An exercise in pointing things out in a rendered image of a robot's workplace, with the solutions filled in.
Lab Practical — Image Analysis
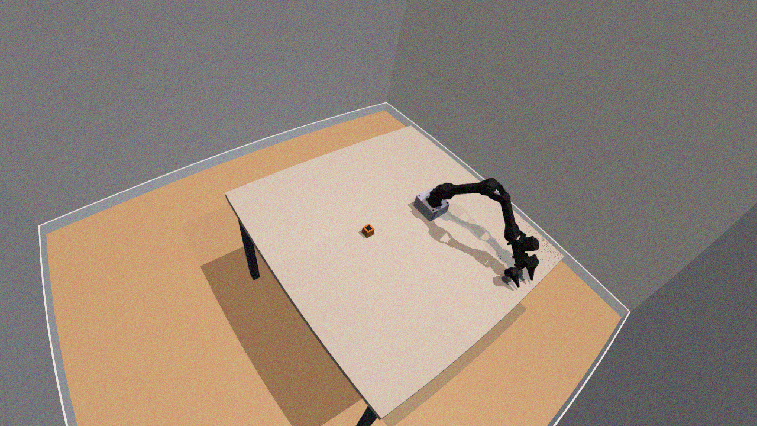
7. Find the orange block with dark square face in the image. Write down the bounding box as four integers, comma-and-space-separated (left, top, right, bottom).
362, 224, 375, 238

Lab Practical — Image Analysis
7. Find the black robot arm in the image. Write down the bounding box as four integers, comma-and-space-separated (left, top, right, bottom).
426, 178, 539, 269

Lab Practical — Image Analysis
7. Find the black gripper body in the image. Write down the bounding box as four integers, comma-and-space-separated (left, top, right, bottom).
504, 252, 539, 276

